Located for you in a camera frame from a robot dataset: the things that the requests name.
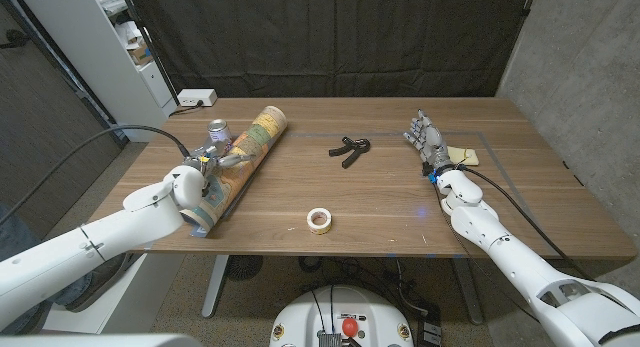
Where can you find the cardboard box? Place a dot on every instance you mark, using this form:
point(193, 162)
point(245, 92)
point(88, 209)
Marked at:
point(140, 54)

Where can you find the white shelf cabinet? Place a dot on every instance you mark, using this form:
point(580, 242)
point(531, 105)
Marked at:
point(95, 52)

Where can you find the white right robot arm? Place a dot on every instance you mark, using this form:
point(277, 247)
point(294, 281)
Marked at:
point(515, 262)

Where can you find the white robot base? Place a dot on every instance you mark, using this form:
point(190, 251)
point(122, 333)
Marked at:
point(310, 322)

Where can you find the person in blue jeans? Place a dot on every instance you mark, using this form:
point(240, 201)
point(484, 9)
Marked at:
point(95, 282)

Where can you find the colourful map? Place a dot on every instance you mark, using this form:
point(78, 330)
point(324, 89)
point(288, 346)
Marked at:
point(260, 132)

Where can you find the black clamp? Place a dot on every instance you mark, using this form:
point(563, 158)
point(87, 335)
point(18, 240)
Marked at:
point(350, 148)

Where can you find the soup can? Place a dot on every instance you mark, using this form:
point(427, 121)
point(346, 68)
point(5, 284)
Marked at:
point(219, 132)

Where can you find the red emergency button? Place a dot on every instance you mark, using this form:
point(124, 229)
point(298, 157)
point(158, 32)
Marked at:
point(350, 327)

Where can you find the black floor power strip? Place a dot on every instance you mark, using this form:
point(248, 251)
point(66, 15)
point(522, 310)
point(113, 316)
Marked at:
point(430, 332)

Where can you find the white power box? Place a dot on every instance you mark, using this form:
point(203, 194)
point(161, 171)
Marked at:
point(196, 97)

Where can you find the grey table leg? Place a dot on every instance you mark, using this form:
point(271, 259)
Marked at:
point(467, 292)
point(215, 287)

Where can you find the black backdrop curtain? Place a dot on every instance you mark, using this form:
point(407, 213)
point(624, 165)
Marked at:
point(340, 42)

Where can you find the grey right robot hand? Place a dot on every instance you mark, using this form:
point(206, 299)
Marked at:
point(432, 142)

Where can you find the round black floor grille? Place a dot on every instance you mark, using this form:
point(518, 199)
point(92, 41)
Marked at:
point(244, 267)

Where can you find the cream tape roll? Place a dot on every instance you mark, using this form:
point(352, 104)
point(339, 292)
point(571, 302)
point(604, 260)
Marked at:
point(320, 226)

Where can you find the white robot torso edge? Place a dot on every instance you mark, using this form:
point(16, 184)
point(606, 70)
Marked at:
point(100, 341)

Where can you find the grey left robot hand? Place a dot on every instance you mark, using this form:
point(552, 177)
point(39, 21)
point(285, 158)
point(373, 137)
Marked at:
point(212, 159)

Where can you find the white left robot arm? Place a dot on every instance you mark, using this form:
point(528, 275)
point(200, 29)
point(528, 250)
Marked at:
point(100, 242)

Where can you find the black backdrop stand pole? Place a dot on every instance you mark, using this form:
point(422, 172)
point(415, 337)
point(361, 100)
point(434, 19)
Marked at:
point(150, 47)

